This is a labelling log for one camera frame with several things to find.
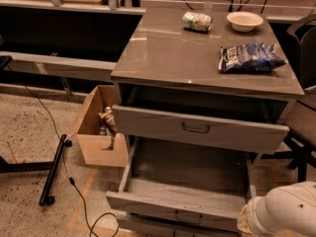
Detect cardboard box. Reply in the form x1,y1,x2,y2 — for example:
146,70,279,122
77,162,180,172
67,85,128,167

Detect black office chair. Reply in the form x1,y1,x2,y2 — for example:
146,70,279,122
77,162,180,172
262,14,316,182

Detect items inside cardboard box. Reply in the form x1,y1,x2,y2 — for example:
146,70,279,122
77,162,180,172
98,107,117,150

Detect grey drawer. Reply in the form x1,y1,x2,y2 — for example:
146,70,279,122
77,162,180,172
106,137,256,234
118,214,244,237
112,105,289,154

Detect grey top drawer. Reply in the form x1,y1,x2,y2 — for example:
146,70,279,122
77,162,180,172
112,105,289,154

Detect grey drawer cabinet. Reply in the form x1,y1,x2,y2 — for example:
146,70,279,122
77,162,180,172
110,7,305,170

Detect crushed green white can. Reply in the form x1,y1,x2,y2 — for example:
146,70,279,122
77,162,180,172
183,12,212,33

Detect grey bottom drawer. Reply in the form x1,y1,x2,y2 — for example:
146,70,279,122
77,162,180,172
118,214,244,237

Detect black floor stand leg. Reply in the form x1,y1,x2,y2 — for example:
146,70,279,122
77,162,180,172
0,134,72,206

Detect blue chip bag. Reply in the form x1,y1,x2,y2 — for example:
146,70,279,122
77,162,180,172
218,42,286,73

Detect white paper bowl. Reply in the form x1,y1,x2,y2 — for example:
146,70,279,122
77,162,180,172
227,12,264,33

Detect black floor cable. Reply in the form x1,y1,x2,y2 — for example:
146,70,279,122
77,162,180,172
6,66,120,237

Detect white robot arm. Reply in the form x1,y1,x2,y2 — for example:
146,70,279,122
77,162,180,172
237,181,316,237

